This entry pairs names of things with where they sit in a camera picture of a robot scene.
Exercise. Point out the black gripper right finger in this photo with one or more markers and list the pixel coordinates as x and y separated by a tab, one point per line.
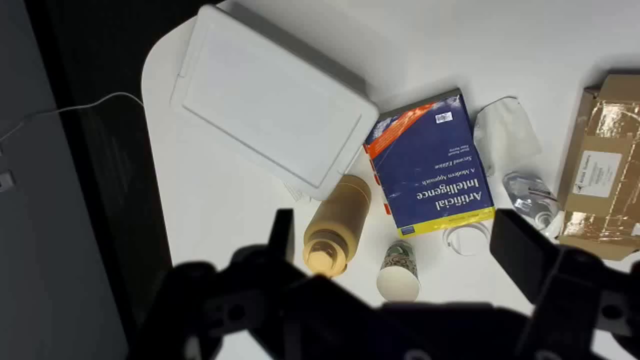
573	293

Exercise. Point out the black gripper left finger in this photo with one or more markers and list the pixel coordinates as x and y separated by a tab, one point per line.
261	293

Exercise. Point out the white plastic cup lid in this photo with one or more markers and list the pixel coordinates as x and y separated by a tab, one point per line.
469	240

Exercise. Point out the paper coffee cup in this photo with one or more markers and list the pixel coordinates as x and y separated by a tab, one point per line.
398	274

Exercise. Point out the tan water bottle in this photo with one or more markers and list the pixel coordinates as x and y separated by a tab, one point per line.
332	235

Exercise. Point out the brown cardboard box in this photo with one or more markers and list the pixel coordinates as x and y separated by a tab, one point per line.
601	178

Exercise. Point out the blue and yellow textbook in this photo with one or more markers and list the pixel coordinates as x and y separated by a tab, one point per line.
426	165

